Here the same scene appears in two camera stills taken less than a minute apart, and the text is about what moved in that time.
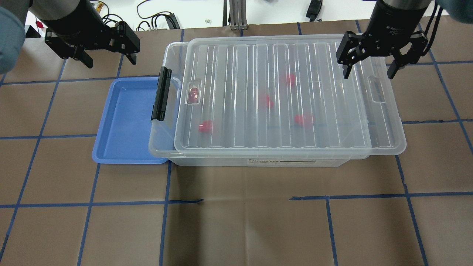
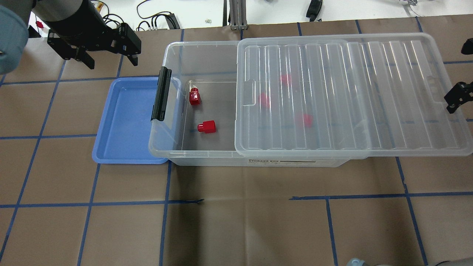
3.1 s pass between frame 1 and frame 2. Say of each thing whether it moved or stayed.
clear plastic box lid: moved
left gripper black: moved
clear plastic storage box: stayed
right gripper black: stayed
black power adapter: stayed
